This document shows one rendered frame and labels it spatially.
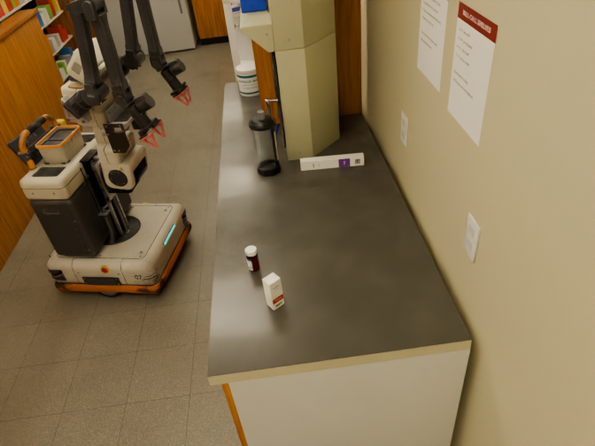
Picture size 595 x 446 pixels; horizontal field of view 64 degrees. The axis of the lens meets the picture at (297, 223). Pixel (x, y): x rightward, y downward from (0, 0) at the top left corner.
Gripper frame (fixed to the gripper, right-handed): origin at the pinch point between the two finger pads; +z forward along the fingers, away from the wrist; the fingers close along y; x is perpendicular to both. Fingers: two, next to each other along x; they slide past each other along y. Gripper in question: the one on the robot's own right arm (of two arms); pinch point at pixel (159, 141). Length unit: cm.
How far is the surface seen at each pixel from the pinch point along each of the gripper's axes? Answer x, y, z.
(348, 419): -67, -110, 72
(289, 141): -58, -9, 24
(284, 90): -68, -9, 4
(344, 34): -91, 34, 7
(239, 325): -53, -100, 31
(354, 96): -81, 35, 35
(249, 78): -29, 60, 9
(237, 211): -41, -47, 26
